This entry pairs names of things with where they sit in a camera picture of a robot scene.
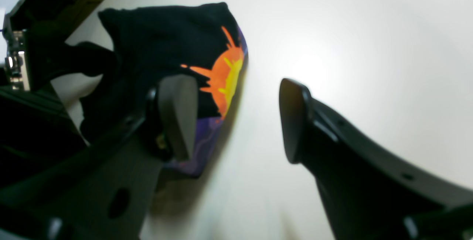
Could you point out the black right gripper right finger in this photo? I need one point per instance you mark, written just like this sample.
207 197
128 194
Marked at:
368 193

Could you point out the black t-shirt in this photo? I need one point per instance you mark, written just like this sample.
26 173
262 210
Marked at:
150 43

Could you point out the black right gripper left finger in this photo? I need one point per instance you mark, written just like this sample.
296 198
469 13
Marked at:
104 192

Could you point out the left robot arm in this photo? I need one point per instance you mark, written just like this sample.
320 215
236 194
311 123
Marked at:
31 58

